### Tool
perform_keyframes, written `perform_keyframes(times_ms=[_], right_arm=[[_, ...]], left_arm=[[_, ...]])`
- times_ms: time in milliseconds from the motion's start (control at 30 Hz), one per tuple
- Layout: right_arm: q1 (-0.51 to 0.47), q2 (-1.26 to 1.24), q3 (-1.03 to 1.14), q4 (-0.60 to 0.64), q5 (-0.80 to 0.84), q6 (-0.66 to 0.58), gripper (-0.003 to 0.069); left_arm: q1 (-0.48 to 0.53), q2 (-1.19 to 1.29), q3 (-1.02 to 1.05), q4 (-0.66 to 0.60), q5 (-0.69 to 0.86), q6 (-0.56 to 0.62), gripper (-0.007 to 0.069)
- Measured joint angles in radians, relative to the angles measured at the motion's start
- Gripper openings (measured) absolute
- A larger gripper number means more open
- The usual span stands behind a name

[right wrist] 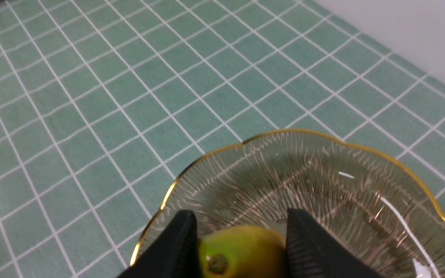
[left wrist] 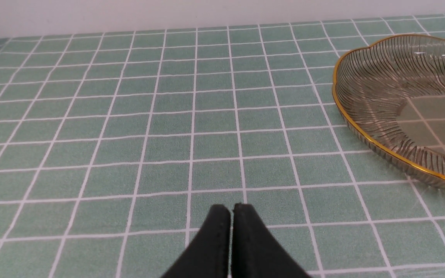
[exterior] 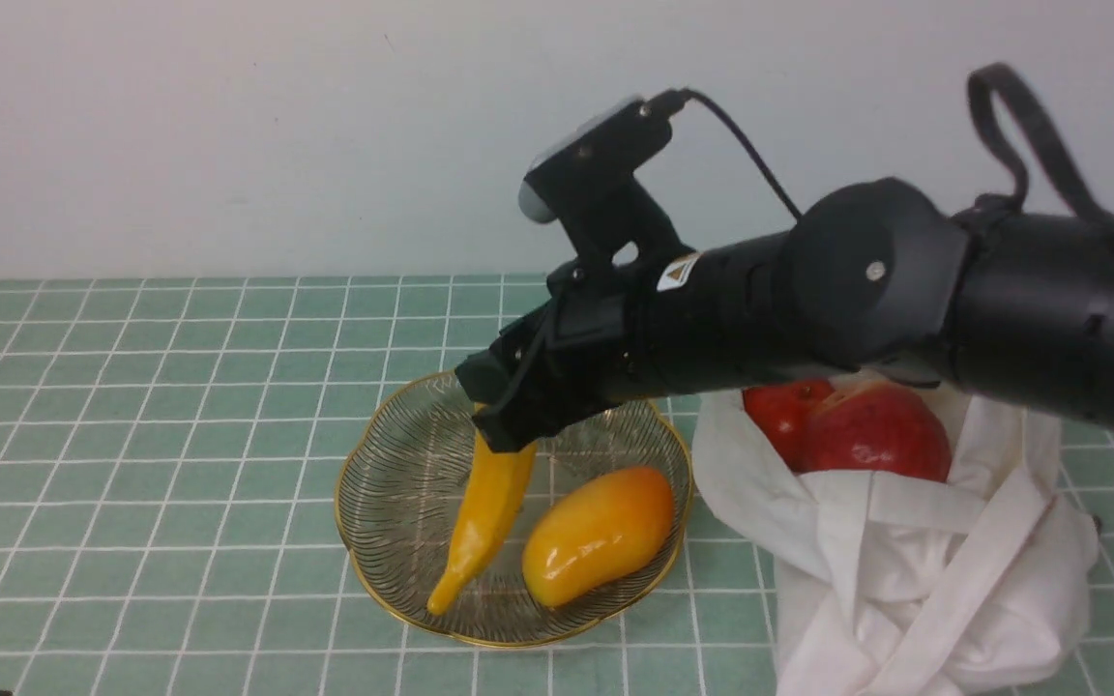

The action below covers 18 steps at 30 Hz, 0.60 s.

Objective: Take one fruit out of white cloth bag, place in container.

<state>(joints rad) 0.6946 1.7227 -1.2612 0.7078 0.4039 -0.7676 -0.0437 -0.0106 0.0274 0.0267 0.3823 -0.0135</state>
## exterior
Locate black camera cable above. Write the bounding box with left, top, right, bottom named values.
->
left=649, top=88, right=805, bottom=220

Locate white cloth tote bag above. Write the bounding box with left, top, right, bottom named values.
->
left=692, top=385, right=1100, bottom=695

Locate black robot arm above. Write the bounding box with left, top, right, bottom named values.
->
left=455, top=178, right=1114, bottom=452

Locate small red apple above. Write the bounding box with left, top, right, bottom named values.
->
left=740, top=379, right=836, bottom=473

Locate large red apple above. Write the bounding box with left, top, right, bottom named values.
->
left=793, top=382, right=952, bottom=481

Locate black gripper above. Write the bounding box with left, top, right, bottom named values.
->
left=455, top=259, right=675, bottom=452

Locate clear gold-rimmed glass bowl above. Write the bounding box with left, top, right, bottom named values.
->
left=335, top=371, right=693, bottom=649

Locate yellow orange mango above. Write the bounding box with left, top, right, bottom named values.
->
left=522, top=465, right=676, bottom=608

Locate yellow green banana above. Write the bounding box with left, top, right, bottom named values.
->
left=427, top=433, right=538, bottom=616

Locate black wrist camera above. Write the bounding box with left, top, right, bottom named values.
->
left=517, top=94, right=688, bottom=276

